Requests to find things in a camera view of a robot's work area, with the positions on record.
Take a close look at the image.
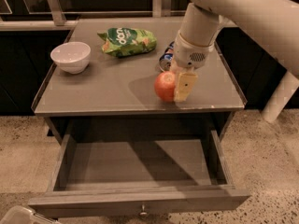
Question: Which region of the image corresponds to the clear plastic container corner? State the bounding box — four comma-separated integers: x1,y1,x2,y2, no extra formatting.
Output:
0,205,61,224

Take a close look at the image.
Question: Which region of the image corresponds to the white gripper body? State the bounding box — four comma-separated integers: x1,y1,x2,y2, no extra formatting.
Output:
173,33,214,68

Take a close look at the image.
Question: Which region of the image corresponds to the red orange apple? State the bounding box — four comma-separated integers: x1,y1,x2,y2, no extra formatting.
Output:
154,71,175,102

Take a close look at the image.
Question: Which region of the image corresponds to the green chip bag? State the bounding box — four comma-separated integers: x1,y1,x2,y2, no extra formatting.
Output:
97,27,157,58

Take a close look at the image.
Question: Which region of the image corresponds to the blue soda can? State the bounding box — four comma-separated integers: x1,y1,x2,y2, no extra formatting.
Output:
159,42,174,72

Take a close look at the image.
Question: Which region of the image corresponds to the metal drawer knob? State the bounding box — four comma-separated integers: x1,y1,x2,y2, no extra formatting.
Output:
138,204,148,217

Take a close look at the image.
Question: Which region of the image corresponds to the white bowl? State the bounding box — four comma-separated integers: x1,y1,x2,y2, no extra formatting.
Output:
50,42,91,74

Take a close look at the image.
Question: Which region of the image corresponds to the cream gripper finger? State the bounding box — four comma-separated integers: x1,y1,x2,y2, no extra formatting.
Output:
174,72,198,102
169,60,181,74

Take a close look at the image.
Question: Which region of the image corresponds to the metal railing frame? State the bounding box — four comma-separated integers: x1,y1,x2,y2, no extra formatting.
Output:
0,0,291,32

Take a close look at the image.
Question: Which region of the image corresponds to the grey open top drawer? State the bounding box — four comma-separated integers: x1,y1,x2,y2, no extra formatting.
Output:
29,131,249,218

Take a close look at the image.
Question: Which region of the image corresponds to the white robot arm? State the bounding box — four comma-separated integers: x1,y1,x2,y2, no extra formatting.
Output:
171,0,299,122

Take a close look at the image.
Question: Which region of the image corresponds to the grey cabinet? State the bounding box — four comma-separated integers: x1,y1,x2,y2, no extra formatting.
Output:
32,17,246,139

